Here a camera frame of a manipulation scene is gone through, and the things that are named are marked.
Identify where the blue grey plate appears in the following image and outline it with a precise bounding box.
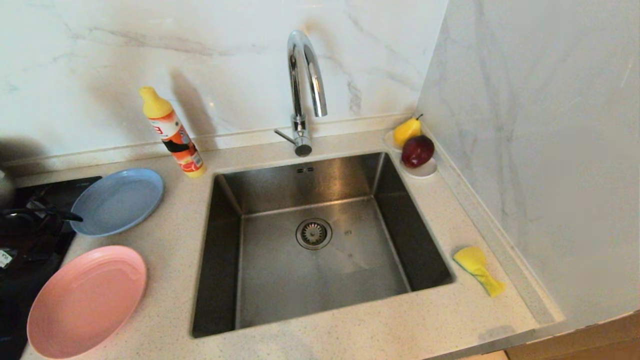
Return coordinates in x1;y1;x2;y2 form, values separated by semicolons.
70;167;165;237

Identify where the pink plate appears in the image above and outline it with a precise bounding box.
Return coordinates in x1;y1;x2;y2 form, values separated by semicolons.
26;244;148;360

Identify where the orange dish soap bottle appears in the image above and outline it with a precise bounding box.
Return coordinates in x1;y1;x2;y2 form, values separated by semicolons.
139;86;207;179

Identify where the chrome gooseneck faucet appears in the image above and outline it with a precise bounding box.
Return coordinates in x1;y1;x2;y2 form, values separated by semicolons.
274;30;329;158

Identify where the yellow green sponge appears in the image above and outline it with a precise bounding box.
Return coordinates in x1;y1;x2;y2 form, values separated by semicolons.
453;246;507;298

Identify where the stainless steel sink basin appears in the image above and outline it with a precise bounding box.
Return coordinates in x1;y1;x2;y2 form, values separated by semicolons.
191;151;456;339

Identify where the black induction cooktop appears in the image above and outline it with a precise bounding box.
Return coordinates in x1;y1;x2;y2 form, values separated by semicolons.
0;175;104;360

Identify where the round metal drain strainer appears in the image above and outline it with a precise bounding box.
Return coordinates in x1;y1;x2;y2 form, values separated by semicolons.
295;217;334;251

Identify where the yellow pear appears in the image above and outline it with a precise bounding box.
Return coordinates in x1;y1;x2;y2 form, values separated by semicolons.
393;114;424;149

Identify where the dark red apple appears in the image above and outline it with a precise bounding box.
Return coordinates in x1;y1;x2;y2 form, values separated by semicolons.
401;134;436;169

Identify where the small white dish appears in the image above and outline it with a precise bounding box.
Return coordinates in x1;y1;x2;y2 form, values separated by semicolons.
383;130;439;180

